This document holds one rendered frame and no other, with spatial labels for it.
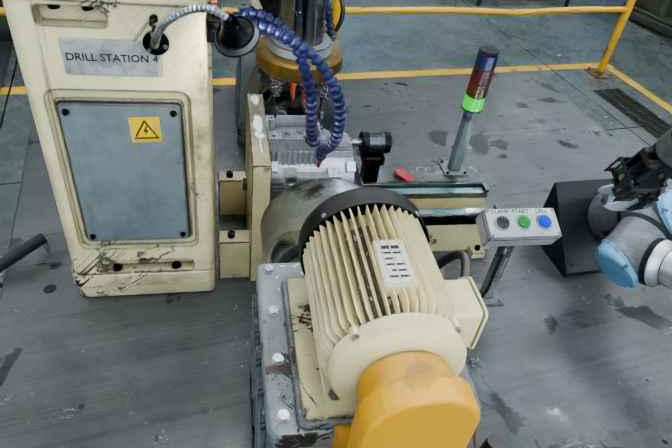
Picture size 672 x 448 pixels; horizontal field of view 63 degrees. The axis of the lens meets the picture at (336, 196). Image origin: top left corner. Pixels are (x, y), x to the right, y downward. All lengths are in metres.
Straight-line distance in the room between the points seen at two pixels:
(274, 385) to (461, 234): 0.86
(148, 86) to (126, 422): 0.62
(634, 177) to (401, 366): 0.70
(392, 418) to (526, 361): 0.82
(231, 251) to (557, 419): 0.78
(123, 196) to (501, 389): 0.88
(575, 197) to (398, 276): 1.04
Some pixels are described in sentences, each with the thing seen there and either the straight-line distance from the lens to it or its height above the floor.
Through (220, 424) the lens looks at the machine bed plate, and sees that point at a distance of 1.14.
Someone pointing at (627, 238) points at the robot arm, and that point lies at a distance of 1.43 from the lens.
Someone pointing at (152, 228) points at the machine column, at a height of 1.01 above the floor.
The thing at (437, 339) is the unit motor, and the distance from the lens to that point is 0.61.
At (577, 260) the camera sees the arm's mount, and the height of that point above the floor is 0.84.
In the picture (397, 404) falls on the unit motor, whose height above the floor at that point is 1.34.
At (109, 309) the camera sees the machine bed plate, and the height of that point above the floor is 0.80.
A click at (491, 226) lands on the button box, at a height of 1.06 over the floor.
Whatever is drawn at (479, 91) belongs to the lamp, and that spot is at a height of 1.10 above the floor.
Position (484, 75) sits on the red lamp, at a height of 1.15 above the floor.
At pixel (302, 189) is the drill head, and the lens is 1.05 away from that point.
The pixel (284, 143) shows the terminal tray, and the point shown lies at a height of 1.13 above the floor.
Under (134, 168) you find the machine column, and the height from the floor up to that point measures 1.17.
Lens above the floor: 1.80
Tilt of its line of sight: 39 degrees down
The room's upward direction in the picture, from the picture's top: 8 degrees clockwise
